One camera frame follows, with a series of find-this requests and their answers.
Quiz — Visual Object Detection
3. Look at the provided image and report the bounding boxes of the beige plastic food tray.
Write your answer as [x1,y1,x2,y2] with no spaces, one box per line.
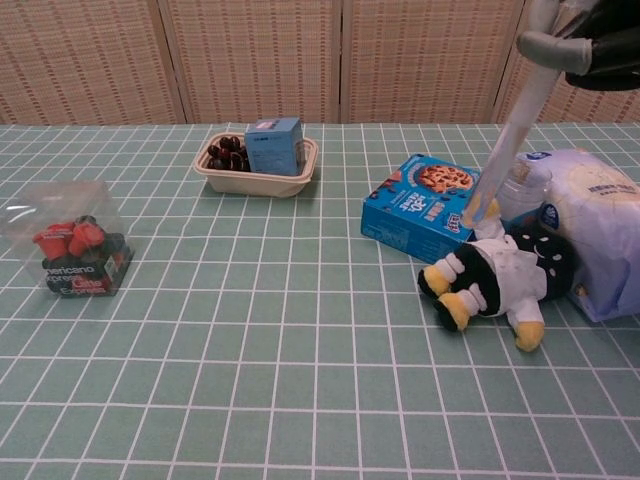
[193,132,321,199]

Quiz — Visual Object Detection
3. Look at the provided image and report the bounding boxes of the clear plastic tube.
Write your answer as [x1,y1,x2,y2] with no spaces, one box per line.
[462,62,559,229]

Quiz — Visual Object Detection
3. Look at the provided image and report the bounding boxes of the clear plastic bottle blue cap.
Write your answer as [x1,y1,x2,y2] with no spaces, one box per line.
[498,151,554,224]

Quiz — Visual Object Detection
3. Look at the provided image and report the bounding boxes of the light purple tissue pack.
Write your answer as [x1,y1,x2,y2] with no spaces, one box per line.
[514,147,640,324]

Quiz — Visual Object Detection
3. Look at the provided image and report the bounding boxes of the woven bamboo screen panel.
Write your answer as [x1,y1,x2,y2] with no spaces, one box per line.
[0,0,169,126]
[159,0,344,125]
[492,0,640,124]
[342,0,526,124]

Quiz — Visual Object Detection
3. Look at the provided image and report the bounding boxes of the small blue carton box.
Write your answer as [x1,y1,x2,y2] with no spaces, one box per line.
[243,117,305,177]

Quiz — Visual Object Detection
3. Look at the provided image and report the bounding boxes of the blue cookie box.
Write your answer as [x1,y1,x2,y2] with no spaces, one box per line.
[360,153,501,265]

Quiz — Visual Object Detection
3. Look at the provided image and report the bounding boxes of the black penguin plush toy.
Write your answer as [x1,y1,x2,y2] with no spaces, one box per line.
[417,197,581,352]

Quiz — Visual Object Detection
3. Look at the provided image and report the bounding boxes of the clear plastic coffee capsule box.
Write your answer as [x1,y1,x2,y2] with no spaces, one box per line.
[0,179,136,299]

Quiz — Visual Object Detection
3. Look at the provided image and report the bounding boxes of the red coffee capsule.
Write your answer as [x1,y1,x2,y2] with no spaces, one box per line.
[33,223,76,259]
[69,222,106,256]

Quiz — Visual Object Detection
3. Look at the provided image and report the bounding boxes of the green checked tablecloth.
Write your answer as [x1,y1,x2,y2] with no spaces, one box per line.
[0,121,640,480]

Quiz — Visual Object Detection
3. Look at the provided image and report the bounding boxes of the right robot hand black grey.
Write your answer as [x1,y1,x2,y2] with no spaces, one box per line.
[517,0,640,92]

